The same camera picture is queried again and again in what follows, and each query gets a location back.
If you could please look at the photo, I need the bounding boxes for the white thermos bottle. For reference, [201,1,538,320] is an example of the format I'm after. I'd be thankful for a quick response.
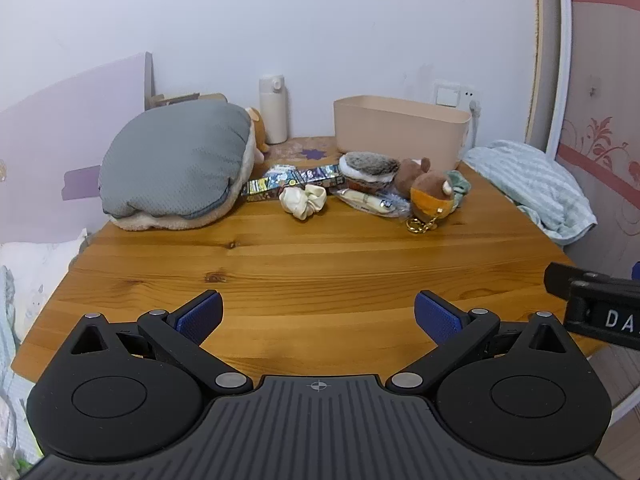
[258,74,288,145]

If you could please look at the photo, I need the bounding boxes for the striped light blue blanket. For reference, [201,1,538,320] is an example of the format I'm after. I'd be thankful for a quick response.
[462,140,598,246]

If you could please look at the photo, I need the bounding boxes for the brown bear plush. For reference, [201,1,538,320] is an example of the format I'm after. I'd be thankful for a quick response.
[395,157,432,196]

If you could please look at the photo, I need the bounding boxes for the green scrunchie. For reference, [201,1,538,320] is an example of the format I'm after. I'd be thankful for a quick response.
[446,170,471,207]

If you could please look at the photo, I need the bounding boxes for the orange corgi plush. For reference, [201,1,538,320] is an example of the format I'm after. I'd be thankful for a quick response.
[245,106,271,163]

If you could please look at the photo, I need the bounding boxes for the grey plush pillow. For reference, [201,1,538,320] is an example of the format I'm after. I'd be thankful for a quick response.
[97,100,258,232]

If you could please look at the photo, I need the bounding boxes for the white cable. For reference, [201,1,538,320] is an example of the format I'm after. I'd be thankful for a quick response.
[464,110,481,153]

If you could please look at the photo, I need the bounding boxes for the cream scrunchie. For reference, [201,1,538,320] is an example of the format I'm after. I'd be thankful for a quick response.
[278,184,329,220]

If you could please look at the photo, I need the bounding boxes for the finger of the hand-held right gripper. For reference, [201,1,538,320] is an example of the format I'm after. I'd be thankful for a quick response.
[544,261,640,302]

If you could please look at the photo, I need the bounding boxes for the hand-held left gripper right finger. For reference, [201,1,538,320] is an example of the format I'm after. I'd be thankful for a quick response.
[387,290,571,395]

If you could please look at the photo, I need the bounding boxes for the white wall socket panel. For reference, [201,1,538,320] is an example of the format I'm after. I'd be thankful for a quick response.
[433,79,478,110]

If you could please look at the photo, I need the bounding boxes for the floral pink wardrobe door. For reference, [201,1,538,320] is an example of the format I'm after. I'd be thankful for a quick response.
[525,0,640,271]

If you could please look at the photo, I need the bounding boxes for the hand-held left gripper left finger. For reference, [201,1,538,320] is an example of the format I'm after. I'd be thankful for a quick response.
[70,290,253,395]

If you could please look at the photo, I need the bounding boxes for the beige plastic container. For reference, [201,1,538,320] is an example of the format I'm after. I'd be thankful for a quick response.
[333,96,472,171]

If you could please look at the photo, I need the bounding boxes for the white printed bedding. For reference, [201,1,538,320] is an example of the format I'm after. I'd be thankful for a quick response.
[0,228,91,480]

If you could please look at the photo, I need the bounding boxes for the long colourful printed box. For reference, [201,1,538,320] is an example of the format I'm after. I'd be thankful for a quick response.
[241,163,346,202]

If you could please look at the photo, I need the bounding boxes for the purple flower patterned mat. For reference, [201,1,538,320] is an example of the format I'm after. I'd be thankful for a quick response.
[267,136,346,171]

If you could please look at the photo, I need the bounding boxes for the orange plush keychain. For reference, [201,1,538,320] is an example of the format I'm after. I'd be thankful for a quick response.
[405,170,457,235]

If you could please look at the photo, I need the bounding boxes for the clear plastic packet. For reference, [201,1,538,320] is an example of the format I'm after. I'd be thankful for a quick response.
[332,187,412,218]

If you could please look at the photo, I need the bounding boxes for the lavender board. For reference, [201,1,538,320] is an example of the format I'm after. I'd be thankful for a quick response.
[0,51,153,248]

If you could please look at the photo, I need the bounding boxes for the grey hedgehog plush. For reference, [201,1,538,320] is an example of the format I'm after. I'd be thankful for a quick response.
[338,151,401,192]

